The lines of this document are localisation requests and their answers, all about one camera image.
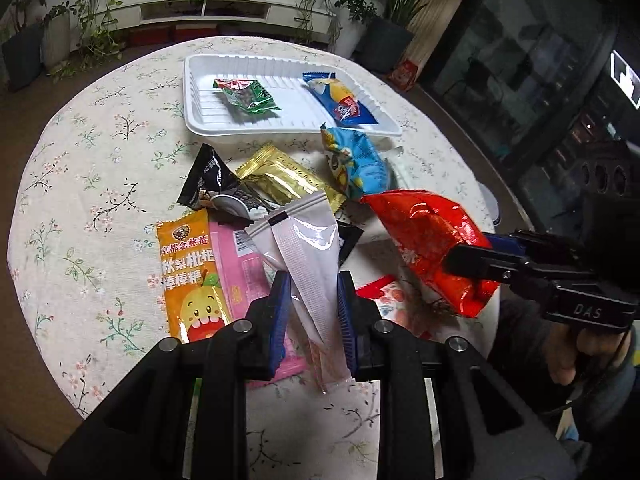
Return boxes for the large leaf plant dark pot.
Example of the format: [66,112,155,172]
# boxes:
[360,0,476,73]

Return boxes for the green snack packet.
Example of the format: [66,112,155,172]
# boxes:
[212,77,283,121]

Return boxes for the potted plant dark pot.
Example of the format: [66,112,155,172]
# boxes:
[0,0,48,92]

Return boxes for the wooden board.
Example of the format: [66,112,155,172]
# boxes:
[405,0,501,81]

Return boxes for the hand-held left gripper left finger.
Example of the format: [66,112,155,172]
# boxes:
[47,271,301,480]

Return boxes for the person's right hand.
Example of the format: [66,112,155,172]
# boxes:
[542,317,633,388]

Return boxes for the person's right forearm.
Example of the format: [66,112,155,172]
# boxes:
[550,360,640,480]

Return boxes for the gold snack packet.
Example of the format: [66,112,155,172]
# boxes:
[235,142,347,213]

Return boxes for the white translucent snack pouch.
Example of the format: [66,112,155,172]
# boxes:
[245,192,353,393]

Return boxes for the pink snack packet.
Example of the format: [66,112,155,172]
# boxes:
[207,220,306,381]

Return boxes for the orange lollipop packet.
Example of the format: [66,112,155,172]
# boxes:
[156,208,236,343]

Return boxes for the floral snack packet red edges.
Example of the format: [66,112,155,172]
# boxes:
[356,274,436,341]

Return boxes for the light blue snack packet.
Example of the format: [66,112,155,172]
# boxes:
[320,123,392,201]

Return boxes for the dark glass cabinet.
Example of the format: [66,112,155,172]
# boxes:
[420,0,616,161]

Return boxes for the white tv cabinet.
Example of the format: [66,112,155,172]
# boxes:
[75,0,341,31]

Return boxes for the trailing vine plant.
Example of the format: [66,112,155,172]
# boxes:
[295,0,341,46]
[75,0,126,68]

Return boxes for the white plastic tray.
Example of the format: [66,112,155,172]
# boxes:
[183,53,403,137]

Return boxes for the floral tablecloth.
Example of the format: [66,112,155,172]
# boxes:
[7,35,501,480]

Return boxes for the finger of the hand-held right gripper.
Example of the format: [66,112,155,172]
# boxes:
[444,244,554,294]
[486,230,592,277]

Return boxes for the blue snack packet red label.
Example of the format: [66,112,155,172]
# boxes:
[301,71,379,127]

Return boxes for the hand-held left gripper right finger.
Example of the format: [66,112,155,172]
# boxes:
[336,270,566,480]

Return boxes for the potted plant white pot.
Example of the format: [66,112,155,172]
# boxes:
[337,0,378,58]
[42,2,73,68]

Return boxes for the small black snack packet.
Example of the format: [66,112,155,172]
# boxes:
[336,220,364,268]

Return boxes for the red box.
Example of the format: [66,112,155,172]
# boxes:
[386,59,421,92]

